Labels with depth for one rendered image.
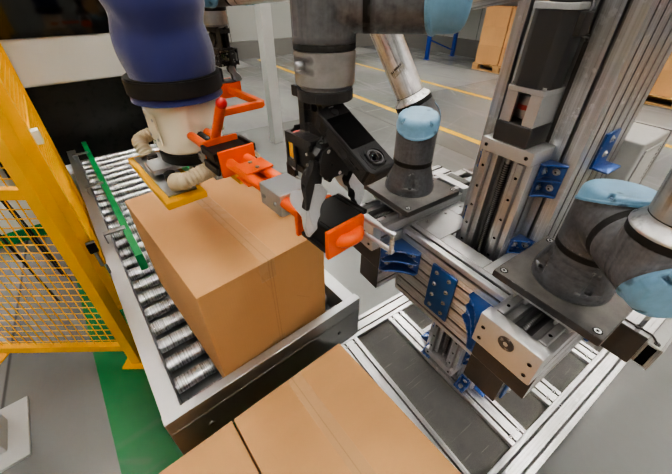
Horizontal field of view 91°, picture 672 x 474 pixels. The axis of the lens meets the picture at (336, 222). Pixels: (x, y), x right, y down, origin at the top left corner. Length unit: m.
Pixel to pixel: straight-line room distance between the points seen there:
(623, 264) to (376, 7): 0.51
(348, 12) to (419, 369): 1.42
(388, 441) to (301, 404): 0.26
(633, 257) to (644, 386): 1.68
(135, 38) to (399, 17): 0.62
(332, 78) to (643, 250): 0.49
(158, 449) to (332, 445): 0.92
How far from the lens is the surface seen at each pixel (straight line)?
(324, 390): 1.14
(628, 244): 0.65
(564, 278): 0.80
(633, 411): 2.17
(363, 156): 0.40
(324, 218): 0.49
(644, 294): 0.64
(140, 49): 0.88
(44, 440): 2.07
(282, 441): 1.09
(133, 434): 1.88
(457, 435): 1.51
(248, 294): 0.95
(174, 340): 1.35
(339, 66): 0.41
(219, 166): 0.75
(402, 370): 1.58
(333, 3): 0.40
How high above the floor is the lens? 1.55
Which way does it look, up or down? 36 degrees down
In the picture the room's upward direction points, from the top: straight up
